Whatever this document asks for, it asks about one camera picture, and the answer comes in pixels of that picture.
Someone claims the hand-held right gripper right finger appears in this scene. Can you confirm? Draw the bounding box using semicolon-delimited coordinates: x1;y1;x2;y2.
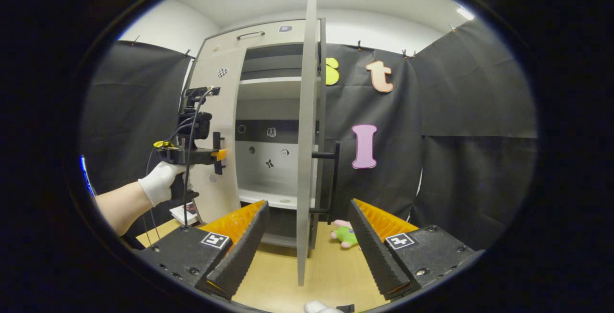
348;199;485;301

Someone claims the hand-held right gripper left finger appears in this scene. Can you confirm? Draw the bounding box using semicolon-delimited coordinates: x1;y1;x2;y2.
137;200;271;299

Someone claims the grey double-door shoe cabinet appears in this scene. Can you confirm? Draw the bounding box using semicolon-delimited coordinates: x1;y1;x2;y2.
204;18;328;251

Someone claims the grey shoe cabinet door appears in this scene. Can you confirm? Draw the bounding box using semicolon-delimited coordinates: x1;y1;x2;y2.
185;47;248;225
296;0;341;287

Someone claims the white cabinet shelf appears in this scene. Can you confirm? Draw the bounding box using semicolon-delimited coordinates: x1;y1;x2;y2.
238;188;317;210
238;77;304;101

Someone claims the grey cabinet drawer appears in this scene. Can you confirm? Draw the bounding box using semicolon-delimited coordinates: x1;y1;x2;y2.
206;19;307;57

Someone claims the green pink plush toy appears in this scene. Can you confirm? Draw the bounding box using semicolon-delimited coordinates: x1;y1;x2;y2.
330;219;360;249

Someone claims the white book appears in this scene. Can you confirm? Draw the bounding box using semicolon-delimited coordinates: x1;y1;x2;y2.
169;201;202;226

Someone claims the computer monitor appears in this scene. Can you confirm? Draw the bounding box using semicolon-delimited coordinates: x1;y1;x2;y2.
80;155;94;197

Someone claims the black backdrop cloth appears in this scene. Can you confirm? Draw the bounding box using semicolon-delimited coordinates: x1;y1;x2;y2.
79;18;538;251

